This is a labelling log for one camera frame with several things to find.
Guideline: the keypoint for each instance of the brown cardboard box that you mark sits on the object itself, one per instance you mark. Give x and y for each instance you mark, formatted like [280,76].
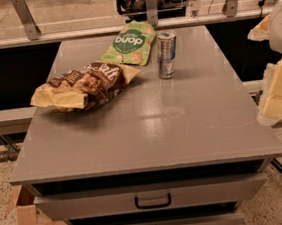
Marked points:
[22,203]

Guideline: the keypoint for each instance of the green snack bag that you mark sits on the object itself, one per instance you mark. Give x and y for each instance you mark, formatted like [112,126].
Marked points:
[132,44]

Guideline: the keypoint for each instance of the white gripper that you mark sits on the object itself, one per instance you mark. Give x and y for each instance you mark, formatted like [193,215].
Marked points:
[270,109]

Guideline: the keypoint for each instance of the brown yellow chip bag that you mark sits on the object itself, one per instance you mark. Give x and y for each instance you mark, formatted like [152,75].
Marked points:
[90,87]

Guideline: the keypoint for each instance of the metal railing frame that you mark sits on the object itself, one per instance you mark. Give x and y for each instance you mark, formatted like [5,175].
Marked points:
[37,21]

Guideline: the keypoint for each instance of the grey drawer cabinet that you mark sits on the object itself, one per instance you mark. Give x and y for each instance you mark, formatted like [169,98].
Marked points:
[201,123]

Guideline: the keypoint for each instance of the silver blue redbull can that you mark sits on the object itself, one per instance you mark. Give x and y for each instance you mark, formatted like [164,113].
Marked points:
[166,46]

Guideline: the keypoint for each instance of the black drawer handle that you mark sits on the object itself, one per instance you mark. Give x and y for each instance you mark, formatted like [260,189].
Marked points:
[153,203]

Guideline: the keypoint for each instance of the upper grey drawer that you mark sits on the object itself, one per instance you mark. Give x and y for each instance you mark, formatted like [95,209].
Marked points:
[186,193]

